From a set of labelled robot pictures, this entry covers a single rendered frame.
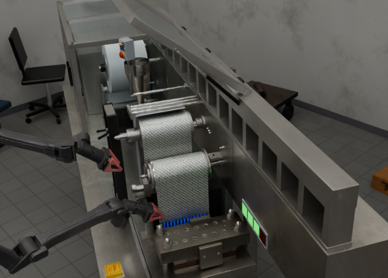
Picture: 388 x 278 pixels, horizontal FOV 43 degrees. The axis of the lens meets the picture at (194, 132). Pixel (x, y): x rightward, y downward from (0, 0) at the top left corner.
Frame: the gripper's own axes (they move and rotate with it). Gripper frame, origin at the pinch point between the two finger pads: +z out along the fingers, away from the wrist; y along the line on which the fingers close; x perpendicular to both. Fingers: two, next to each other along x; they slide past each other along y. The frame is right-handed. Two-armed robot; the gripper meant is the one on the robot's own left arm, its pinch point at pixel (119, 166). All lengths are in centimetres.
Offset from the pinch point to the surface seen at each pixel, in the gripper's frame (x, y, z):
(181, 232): -8.6, 16.5, 35.2
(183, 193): 4.7, 7.6, 29.9
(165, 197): -1.0, 7.6, 23.6
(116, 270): -36.2, 18.3, 18.6
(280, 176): 44, 60, 24
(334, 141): 51, -193, 262
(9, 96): -128, -392, 9
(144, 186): -3.6, 0.2, 15.7
